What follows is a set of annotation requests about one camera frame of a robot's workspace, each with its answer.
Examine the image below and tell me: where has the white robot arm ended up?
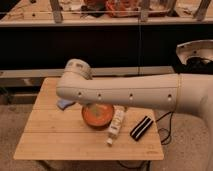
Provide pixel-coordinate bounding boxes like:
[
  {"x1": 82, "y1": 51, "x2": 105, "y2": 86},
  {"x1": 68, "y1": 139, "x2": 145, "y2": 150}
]
[{"x1": 56, "y1": 59, "x2": 213, "y2": 126}]

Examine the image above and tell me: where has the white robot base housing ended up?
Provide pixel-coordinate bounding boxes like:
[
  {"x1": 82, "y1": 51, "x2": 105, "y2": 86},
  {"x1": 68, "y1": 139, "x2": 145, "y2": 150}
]
[{"x1": 176, "y1": 39, "x2": 213, "y2": 65}]

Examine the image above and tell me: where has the white tube bottle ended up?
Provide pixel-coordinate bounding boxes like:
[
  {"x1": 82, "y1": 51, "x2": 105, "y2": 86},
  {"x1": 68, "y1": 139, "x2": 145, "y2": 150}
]
[{"x1": 107, "y1": 107, "x2": 125, "y2": 145}]

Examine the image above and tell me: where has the orange round bowl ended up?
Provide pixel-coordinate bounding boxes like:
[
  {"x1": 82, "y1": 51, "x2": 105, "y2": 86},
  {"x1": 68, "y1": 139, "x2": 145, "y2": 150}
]
[{"x1": 82, "y1": 104, "x2": 114, "y2": 127}]

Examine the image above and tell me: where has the blue sponge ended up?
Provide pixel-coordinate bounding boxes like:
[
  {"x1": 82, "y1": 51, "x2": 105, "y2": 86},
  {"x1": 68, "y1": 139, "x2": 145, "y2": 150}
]
[{"x1": 57, "y1": 99, "x2": 75, "y2": 110}]

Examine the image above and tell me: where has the wooden folding table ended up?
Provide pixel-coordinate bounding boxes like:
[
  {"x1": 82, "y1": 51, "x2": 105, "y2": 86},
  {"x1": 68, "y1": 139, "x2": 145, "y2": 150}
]
[{"x1": 14, "y1": 78, "x2": 164, "y2": 160}]

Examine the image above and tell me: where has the orange cluttered object on shelf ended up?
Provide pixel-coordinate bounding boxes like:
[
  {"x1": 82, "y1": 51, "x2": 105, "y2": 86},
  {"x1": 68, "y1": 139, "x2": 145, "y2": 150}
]
[{"x1": 105, "y1": 0, "x2": 138, "y2": 17}]

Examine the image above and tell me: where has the black cable on floor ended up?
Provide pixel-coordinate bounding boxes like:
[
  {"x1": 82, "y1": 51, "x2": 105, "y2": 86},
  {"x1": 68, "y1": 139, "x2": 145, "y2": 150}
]
[{"x1": 155, "y1": 111, "x2": 174, "y2": 146}]

